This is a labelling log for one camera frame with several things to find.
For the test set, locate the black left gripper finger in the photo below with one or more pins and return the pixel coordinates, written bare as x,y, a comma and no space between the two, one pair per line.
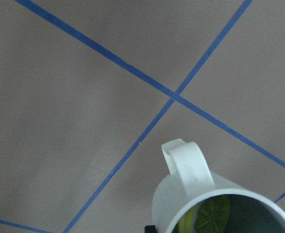
150,229

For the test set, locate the white mug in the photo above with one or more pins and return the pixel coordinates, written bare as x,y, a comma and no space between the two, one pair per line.
190,184

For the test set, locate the green lemon slice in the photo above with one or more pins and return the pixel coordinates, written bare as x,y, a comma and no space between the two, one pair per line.
209,216

